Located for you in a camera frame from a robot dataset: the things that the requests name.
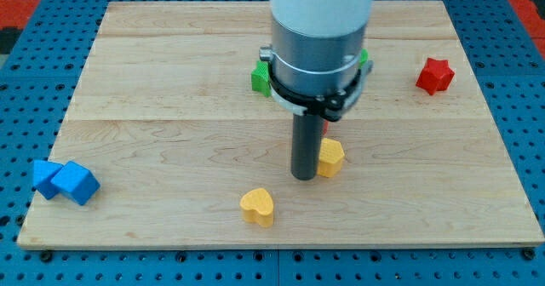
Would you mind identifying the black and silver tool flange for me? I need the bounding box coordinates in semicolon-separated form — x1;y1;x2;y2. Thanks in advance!
259;46;373;122

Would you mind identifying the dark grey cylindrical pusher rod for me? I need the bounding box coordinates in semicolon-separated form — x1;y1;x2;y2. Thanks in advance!
290;115;324;180

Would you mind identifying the green star block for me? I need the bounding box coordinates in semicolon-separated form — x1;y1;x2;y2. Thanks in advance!
250;60;271;98

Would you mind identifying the green block behind arm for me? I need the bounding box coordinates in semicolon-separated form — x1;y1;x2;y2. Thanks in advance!
359;49;369;69

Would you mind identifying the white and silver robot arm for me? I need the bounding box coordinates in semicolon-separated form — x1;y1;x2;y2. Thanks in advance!
259;0;373;180

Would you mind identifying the red star block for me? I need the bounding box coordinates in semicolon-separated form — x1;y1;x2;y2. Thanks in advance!
416;58;455;95

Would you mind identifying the yellow pentagon block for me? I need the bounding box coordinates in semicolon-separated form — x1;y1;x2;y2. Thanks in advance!
317;138;345;178

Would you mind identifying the yellow heart block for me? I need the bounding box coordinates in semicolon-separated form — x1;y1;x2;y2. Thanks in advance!
239;188;274;227

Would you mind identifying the light wooden board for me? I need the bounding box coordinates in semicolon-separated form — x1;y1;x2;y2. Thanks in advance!
17;1;544;250

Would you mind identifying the blue cube block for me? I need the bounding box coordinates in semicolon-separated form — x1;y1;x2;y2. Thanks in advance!
51;161;100;206

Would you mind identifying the blue triangle block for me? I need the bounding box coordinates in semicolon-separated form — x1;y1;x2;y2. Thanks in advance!
32;160;63;200

